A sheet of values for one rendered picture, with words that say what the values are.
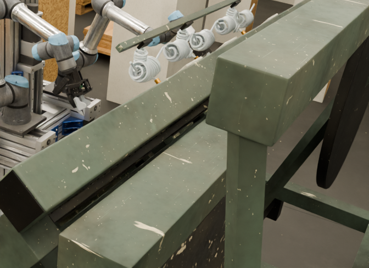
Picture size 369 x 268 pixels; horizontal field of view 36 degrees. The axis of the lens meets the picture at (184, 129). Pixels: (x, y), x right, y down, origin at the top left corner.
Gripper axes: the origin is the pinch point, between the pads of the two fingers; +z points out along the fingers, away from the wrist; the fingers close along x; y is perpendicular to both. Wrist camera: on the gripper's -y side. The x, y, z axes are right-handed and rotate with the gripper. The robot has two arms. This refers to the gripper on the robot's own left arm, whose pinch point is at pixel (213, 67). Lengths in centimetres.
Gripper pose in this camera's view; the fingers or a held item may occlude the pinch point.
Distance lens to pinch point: 295.8
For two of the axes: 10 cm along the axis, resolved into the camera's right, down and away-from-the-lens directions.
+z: 6.1, 7.9, 0.0
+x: -7.6, 5.9, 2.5
